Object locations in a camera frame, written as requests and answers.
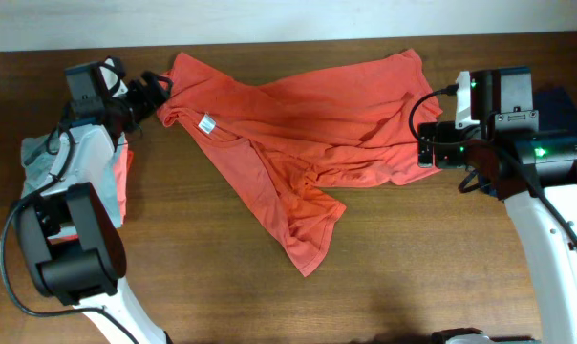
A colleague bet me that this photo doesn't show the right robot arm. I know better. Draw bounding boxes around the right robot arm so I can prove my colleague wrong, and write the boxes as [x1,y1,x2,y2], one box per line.
[410,121,577,343]

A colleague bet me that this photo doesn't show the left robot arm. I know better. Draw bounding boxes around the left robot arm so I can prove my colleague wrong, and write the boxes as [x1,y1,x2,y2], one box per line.
[0,63,173,343]

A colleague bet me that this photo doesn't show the navy blue garment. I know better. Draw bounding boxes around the navy blue garment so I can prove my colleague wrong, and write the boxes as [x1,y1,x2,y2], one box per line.
[477,85,577,202]

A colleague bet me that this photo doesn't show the orange red t-shirt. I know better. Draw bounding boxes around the orange red t-shirt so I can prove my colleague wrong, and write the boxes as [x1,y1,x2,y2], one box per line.
[158,50,441,275]

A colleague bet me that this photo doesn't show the folded orange t-shirt underneath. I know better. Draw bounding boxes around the folded orange t-shirt underneath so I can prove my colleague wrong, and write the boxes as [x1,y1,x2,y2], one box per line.
[43,141,131,228]

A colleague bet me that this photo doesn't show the right black cable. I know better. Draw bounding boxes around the right black cable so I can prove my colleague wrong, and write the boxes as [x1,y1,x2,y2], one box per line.
[407,83,577,278]

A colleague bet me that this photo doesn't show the folded grey t-shirt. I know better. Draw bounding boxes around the folded grey t-shirt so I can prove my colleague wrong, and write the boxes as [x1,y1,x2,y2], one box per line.
[20,134,131,228]

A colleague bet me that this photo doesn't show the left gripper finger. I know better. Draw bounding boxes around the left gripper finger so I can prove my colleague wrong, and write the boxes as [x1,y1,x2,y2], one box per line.
[144,88,170,117]
[141,71,173,92]

